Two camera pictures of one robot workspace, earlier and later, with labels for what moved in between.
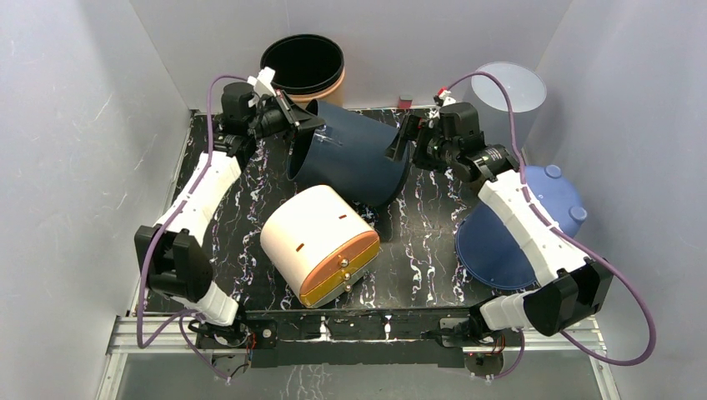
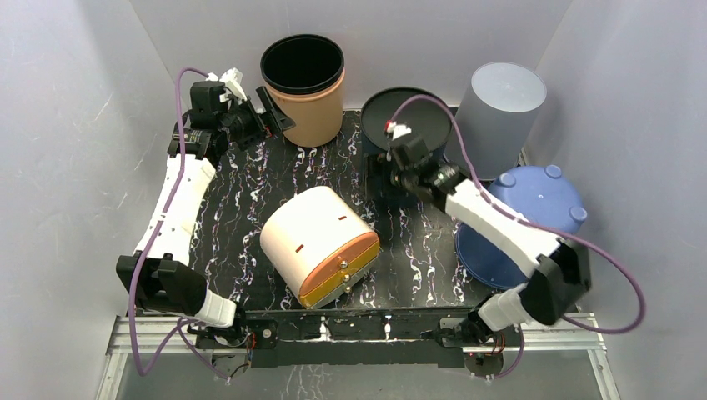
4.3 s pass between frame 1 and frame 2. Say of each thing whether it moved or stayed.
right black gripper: moved
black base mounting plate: stayed
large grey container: stayed
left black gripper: moved
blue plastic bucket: stayed
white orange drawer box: stayed
